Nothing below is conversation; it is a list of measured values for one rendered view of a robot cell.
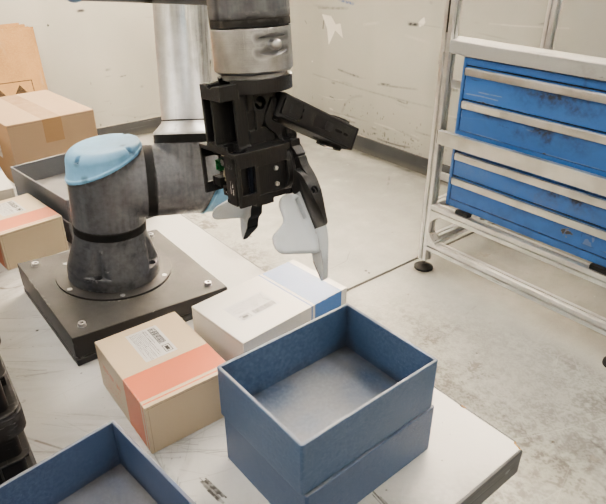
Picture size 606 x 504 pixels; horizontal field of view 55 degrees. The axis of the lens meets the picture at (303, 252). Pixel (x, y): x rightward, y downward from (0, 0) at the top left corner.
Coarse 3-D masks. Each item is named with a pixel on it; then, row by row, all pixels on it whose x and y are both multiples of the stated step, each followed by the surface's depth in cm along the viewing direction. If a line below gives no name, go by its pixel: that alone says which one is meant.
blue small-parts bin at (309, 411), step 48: (288, 336) 70; (336, 336) 76; (384, 336) 71; (240, 384) 68; (288, 384) 72; (336, 384) 72; (384, 384) 72; (432, 384) 67; (240, 432) 65; (288, 432) 56; (336, 432) 58; (384, 432) 64; (288, 480) 59
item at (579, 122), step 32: (480, 64) 199; (480, 96) 203; (512, 96) 193; (544, 96) 185; (576, 96) 176; (480, 128) 207; (512, 128) 197; (544, 128) 187; (576, 128) 179; (480, 160) 211; (576, 160) 183; (448, 192) 227; (480, 192) 214; (512, 192) 205; (544, 192) 195; (576, 192) 185; (512, 224) 209; (544, 224) 199; (576, 224) 188
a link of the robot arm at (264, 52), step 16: (224, 32) 51; (240, 32) 51; (256, 32) 51; (272, 32) 51; (288, 32) 53; (224, 48) 52; (240, 48) 51; (256, 48) 51; (272, 48) 52; (288, 48) 53; (224, 64) 53; (240, 64) 52; (256, 64) 52; (272, 64) 52; (288, 64) 54; (224, 80) 54
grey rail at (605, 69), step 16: (464, 48) 200; (480, 48) 195; (496, 48) 191; (512, 48) 188; (528, 48) 188; (512, 64) 188; (528, 64) 184; (544, 64) 180; (560, 64) 176; (576, 64) 172; (592, 64) 169
